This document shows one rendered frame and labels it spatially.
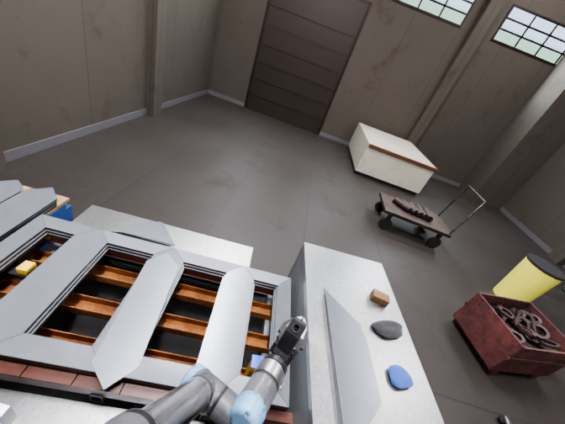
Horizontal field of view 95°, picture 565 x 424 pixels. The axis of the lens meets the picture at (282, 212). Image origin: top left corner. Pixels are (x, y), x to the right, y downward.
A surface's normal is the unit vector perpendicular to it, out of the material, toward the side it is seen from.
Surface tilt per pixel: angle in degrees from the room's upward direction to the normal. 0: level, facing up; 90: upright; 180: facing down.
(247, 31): 90
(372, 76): 90
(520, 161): 90
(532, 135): 90
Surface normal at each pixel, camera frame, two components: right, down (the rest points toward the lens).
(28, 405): 0.31, -0.79
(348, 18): -0.14, 0.52
